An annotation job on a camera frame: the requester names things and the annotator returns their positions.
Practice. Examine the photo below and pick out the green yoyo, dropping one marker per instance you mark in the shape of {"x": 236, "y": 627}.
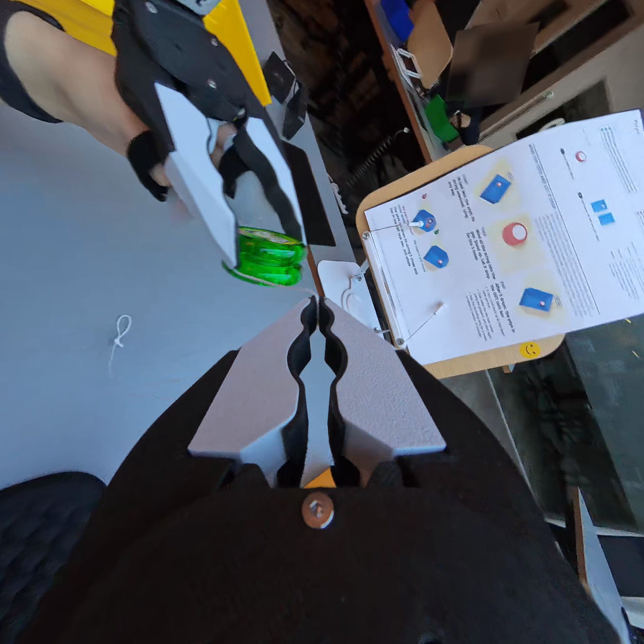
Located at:
{"x": 266, "y": 256}

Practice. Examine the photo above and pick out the black office chair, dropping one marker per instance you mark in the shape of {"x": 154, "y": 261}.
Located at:
{"x": 40, "y": 553}

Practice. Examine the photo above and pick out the white stand base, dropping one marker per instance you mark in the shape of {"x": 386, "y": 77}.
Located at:
{"x": 334, "y": 281}

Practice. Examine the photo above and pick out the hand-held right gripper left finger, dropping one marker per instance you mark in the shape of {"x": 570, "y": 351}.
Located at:
{"x": 241, "y": 402}

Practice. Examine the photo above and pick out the green container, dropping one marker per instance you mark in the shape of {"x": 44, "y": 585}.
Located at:
{"x": 440, "y": 118}

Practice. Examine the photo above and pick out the blue box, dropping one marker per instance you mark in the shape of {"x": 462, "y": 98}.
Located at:
{"x": 397, "y": 20}

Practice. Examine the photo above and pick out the yellow smiley sticker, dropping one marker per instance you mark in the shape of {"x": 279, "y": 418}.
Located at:
{"x": 530, "y": 349}

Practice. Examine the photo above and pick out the brown cardboard piece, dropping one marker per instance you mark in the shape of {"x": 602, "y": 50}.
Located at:
{"x": 427, "y": 45}

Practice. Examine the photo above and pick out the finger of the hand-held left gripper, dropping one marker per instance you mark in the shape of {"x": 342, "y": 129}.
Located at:
{"x": 196, "y": 166}
{"x": 274, "y": 166}

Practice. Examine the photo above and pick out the person's left hand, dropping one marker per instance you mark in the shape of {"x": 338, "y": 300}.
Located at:
{"x": 126, "y": 120}

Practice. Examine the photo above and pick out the wooden clipboard with instruction sheet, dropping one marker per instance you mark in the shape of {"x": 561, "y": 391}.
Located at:
{"x": 503, "y": 281}

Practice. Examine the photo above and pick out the person's left forearm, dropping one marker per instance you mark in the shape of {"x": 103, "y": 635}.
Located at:
{"x": 60, "y": 70}

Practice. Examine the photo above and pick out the wooden clipboard stand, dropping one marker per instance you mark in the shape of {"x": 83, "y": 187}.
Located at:
{"x": 432, "y": 171}

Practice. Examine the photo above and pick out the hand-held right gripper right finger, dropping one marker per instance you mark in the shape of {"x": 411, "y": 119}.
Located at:
{"x": 382, "y": 402}

